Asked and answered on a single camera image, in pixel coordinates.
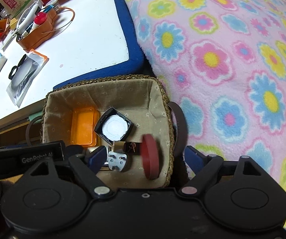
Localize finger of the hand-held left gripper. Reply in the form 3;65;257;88
65;144;86;158

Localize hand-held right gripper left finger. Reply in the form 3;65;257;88
26;146;114;200

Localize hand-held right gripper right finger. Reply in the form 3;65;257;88
178;146;268;198

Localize white plug adapter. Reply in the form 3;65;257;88
107;149;129;173

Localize orange plastic box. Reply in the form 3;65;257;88
70;107;101;147

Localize black and gold lipstick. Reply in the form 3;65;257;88
112;141;143;154

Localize red round disc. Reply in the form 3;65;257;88
140;134;163;180

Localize woven basket with fabric liner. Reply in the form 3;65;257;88
26;75;191;189

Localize clear plastic bag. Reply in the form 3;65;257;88
6;49;49;108

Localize black scissors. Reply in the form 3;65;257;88
8;54;27;80

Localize pink floral fleece blanket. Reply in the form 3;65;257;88
118;0;286;238

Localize white table with blue edge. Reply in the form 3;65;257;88
0;0;146;140

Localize brown leather pouch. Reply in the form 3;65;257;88
16;6;75;51

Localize red-capped white bottle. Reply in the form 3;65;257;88
31;12;48;30

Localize pink label white box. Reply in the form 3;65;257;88
0;0;38;18

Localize white curved handle tool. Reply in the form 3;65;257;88
16;1;43;35

